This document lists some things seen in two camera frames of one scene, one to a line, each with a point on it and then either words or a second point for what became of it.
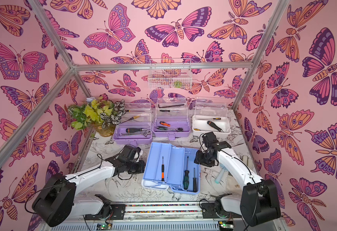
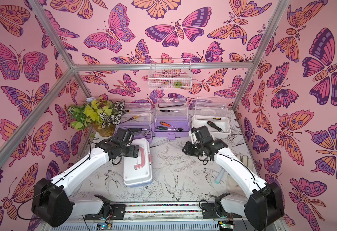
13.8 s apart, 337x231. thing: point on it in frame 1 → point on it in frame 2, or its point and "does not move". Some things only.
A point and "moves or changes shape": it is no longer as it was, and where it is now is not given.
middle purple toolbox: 171,117 does not move
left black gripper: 142,167 → 132,153
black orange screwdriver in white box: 213,124 does not move
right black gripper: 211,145 → 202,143
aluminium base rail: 164,217 does not move
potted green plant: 98,112 does not move
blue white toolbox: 170,166 moves or changes shape
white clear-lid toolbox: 211,115 does not move
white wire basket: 170,79 does not move
